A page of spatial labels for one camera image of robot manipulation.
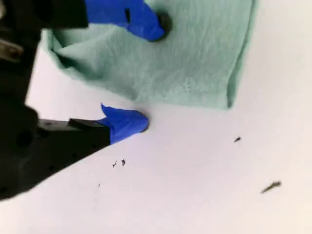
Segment green t shirt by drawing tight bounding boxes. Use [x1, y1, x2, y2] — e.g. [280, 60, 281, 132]
[41, 0, 259, 110]

